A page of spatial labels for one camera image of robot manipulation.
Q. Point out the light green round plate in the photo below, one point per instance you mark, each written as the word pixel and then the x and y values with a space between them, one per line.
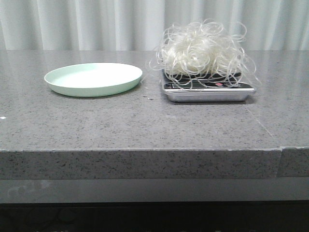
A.
pixel 93 79

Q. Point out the white pleated curtain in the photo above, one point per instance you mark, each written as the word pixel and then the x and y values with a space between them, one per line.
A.
pixel 139 24

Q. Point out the white vermicelli noodle bundle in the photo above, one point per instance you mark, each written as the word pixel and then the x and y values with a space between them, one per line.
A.
pixel 203 51

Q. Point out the black silver electronic kitchen scale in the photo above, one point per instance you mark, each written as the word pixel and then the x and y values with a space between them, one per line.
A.
pixel 206 87

